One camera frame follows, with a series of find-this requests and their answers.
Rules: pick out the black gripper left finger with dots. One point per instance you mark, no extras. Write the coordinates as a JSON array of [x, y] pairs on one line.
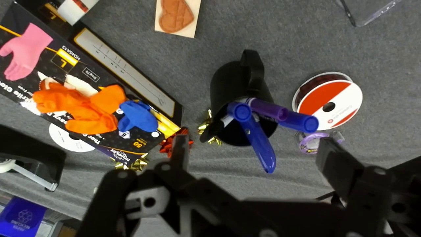
[[132, 188]]

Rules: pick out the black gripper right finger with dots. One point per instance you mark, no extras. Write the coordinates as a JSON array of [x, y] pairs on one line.
[[377, 197]]

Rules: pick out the purple pen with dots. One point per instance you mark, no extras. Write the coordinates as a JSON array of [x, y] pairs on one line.
[[285, 116]]

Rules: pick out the purple ribbon loop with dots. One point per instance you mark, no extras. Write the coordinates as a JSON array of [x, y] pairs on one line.
[[310, 142]]

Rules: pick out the orange rubber glove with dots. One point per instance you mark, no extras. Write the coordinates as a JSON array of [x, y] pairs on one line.
[[83, 106]]

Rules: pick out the red white ribbon spool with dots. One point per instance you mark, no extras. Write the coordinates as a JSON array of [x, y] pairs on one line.
[[329, 93]]

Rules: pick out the black glove box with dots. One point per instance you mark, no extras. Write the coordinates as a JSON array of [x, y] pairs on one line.
[[53, 105]]

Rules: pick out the blue printed box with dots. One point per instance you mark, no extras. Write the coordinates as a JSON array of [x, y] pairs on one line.
[[20, 217]]

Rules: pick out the black mug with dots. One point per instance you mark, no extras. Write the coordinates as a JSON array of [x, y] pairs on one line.
[[237, 83]]

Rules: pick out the wooden heart stamp block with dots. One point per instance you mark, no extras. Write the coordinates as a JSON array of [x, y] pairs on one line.
[[177, 14]]

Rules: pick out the grey tablecloth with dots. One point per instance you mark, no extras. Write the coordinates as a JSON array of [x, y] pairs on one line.
[[285, 43]]

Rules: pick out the small clear acrylic stand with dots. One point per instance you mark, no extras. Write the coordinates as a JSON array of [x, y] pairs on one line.
[[373, 10]]

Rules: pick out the small white roll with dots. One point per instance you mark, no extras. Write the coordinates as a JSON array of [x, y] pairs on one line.
[[77, 8]]

